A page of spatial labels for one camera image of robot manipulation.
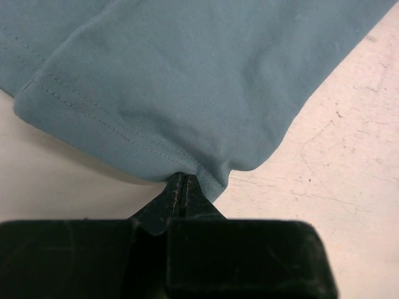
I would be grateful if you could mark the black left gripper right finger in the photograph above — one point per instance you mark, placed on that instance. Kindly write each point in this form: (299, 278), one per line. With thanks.
(196, 205)

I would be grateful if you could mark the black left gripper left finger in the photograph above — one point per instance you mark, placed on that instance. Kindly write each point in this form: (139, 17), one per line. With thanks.
(154, 216)

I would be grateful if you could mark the blue t shirt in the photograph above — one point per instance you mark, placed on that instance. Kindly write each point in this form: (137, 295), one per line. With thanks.
(155, 88)

